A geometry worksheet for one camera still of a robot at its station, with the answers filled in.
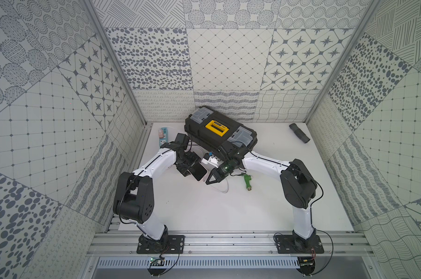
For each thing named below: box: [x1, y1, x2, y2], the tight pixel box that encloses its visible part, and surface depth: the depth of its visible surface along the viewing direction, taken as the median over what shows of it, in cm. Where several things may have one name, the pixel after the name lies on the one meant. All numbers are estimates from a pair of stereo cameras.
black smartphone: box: [187, 161, 209, 182], surface depth 87 cm
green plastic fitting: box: [243, 173, 252, 191], surface depth 95 cm
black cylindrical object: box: [289, 122, 311, 144], surface depth 114 cm
